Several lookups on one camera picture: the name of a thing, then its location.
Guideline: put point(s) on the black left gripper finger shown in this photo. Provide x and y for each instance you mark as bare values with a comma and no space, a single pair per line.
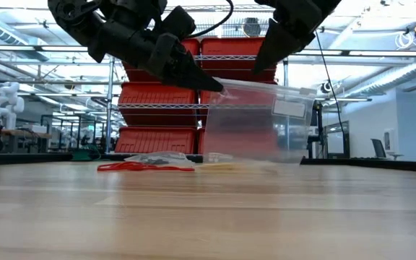
193,63
179,68

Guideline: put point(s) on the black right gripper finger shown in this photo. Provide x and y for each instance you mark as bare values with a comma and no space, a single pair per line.
273,47
300,41

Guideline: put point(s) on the clear plastic zip bag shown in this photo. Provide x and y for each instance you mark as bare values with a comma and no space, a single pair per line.
217,157
179,159
251,119

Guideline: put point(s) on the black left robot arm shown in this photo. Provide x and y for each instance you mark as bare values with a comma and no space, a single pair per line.
78,18

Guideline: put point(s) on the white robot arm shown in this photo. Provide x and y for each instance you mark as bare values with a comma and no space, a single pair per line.
7,104

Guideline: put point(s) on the black equipment stand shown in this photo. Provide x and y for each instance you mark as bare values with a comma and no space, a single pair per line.
316,130

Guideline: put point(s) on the black office chair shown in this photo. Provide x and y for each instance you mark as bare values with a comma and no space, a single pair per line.
379,148

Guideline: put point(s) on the wooden workbench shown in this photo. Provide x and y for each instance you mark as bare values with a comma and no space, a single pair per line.
13,132

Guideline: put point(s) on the silver ventilation duct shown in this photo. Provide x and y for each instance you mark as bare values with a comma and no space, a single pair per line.
392,77

